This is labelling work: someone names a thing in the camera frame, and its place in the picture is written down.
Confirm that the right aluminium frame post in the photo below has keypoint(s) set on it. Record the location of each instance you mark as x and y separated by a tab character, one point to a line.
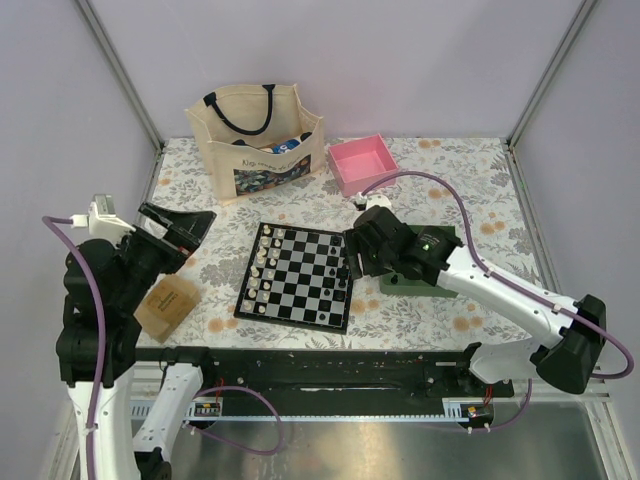
561	53

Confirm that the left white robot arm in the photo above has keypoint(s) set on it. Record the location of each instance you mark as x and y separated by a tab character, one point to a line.
110	267

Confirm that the left aluminium frame post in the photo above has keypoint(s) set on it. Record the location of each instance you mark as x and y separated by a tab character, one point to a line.
100	34

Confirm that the floral table mat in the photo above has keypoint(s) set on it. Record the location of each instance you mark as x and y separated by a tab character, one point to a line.
463	183

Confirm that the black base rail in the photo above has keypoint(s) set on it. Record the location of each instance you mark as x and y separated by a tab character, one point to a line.
335	383

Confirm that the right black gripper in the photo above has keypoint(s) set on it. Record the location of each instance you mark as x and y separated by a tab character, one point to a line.
355	244

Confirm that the cream canvas tote bag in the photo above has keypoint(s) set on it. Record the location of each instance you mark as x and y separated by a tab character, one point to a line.
234	126

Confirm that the black and white chessboard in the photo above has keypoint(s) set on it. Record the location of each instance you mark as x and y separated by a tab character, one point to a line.
297	287

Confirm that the aluminium frame post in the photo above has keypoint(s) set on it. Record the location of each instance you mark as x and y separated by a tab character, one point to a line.
100	34
561	53

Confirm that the pink plastic box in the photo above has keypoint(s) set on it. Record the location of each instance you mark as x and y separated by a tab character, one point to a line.
356	164

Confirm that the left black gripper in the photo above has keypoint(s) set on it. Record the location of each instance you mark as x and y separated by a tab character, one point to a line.
186	230

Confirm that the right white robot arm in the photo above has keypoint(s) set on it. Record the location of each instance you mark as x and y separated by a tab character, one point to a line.
564	344

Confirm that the white bishop far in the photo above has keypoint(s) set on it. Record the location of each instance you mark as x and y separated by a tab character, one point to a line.
261	256

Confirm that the green plastic tray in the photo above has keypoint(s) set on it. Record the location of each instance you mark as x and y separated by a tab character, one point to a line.
405	287

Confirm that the blue white carton in bag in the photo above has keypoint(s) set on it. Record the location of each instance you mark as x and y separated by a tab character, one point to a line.
290	144

